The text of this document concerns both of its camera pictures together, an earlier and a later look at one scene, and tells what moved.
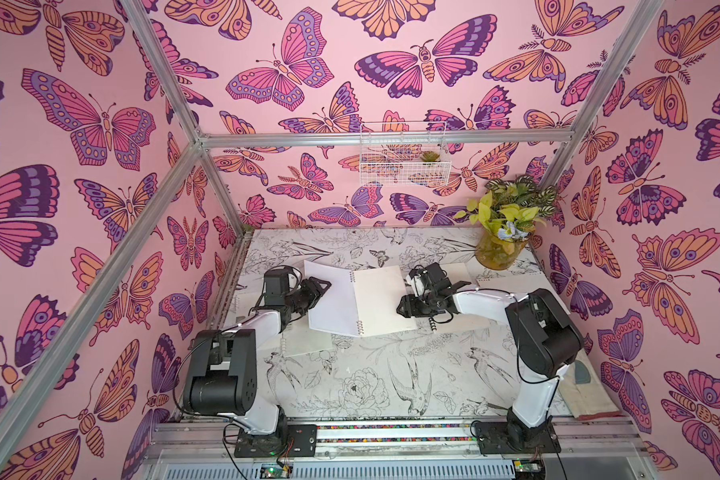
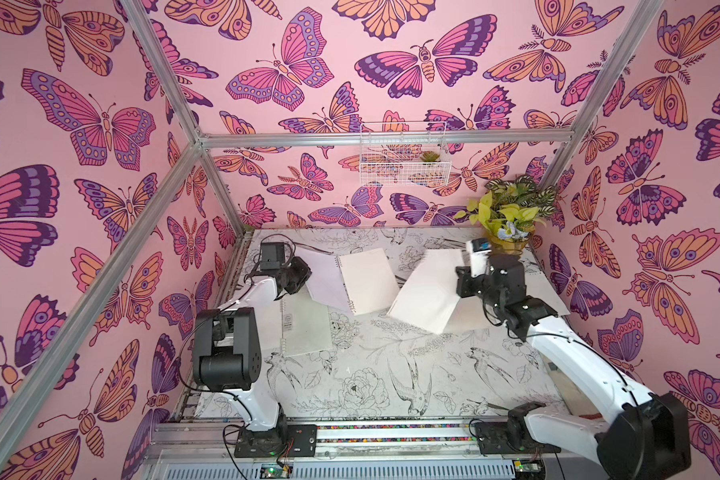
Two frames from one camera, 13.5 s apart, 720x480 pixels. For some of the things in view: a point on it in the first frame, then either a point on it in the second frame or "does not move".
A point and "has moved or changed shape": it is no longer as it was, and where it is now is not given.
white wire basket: (408, 153) does not move
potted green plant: (506, 215) does not move
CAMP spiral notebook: (360, 303) has moved or changed shape
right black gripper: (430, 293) → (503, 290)
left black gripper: (312, 292) → (304, 271)
